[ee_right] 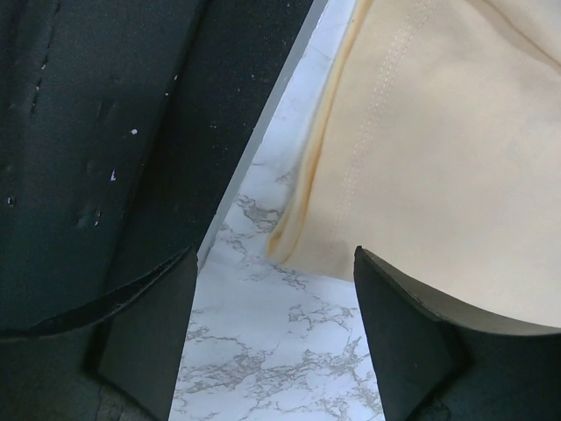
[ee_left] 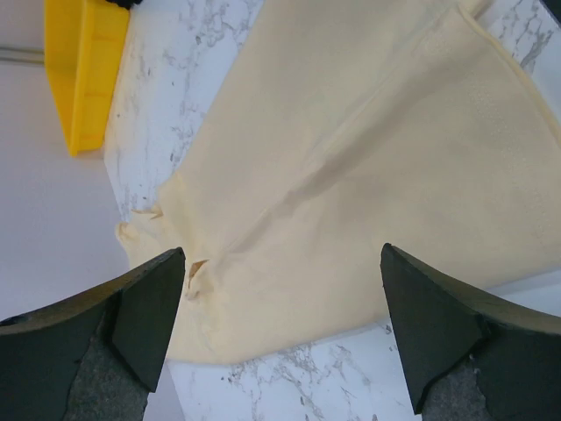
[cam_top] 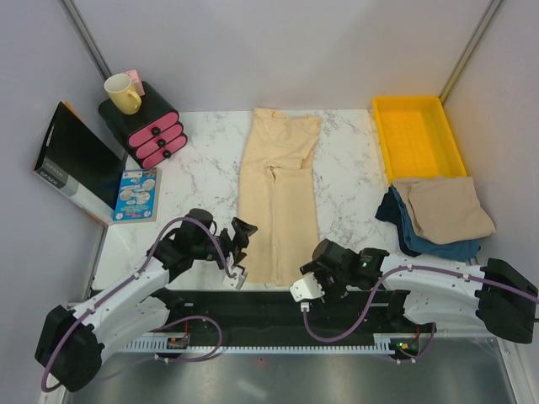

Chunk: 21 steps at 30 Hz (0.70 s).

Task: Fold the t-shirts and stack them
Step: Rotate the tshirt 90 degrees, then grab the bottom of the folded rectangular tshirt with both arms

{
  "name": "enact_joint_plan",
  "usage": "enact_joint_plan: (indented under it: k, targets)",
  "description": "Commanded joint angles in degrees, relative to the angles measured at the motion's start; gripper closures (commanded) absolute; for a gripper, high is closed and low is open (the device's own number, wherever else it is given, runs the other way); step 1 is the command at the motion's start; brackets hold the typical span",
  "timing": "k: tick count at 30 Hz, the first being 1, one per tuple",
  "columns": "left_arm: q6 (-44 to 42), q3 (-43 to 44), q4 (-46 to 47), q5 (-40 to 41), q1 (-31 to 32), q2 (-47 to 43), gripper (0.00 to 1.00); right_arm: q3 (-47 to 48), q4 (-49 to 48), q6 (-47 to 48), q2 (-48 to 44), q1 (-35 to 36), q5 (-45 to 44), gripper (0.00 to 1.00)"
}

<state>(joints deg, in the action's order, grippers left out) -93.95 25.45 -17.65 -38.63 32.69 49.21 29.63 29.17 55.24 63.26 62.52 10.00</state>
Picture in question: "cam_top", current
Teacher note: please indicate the yellow plastic bin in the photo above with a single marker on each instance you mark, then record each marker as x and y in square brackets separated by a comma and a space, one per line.
[415, 138]

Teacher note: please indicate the black cardboard box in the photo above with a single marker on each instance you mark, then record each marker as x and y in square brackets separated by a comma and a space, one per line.
[75, 162]

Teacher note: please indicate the black pink drawer unit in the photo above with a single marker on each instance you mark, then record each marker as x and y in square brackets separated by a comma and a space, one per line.
[150, 136]

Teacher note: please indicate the right white cable duct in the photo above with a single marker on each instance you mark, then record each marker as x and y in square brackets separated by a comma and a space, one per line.
[411, 344]

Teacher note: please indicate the left corner aluminium post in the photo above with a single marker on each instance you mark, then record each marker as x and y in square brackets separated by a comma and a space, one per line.
[77, 21]

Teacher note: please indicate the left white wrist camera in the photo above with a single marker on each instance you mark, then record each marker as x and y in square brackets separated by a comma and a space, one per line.
[239, 275]

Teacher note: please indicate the left white cable duct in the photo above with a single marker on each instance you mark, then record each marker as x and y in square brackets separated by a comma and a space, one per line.
[158, 343]

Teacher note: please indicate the cream yellow t shirt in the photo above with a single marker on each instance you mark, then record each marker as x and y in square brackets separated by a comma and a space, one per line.
[276, 194]

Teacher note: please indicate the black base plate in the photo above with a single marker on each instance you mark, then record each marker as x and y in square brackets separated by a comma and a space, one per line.
[270, 319]

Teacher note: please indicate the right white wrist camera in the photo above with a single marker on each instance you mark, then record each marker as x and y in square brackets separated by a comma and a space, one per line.
[306, 288]

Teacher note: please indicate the right corner aluminium post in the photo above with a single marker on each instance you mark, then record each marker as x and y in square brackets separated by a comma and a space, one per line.
[486, 20]

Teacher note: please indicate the folded navy t shirt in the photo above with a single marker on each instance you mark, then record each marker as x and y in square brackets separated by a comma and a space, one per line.
[391, 209]

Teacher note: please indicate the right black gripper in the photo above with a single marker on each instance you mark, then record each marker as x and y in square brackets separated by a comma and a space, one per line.
[330, 295]

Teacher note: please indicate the blue picture book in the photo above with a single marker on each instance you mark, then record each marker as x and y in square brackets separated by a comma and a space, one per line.
[137, 198]

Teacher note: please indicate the yellow ceramic mug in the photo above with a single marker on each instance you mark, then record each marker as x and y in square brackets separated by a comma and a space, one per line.
[122, 92]

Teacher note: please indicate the folded beige t shirt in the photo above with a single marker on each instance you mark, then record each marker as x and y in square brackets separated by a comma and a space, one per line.
[444, 210]

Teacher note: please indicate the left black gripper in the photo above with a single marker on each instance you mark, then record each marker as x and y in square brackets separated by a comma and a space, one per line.
[240, 239]

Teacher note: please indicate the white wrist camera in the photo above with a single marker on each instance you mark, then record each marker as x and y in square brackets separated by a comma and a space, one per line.
[239, 275]
[306, 288]

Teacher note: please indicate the folded blue t shirt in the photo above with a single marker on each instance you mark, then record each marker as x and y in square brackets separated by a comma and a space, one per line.
[457, 251]

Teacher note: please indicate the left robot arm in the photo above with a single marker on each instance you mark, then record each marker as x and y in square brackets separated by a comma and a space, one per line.
[75, 342]

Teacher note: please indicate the white cable duct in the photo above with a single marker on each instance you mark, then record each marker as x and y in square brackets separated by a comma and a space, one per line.
[411, 344]
[158, 343]

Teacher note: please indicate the corner aluminium post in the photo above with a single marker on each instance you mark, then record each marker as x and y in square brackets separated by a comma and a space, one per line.
[486, 20]
[77, 21]

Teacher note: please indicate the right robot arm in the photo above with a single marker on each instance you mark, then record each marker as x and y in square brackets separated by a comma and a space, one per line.
[495, 296]

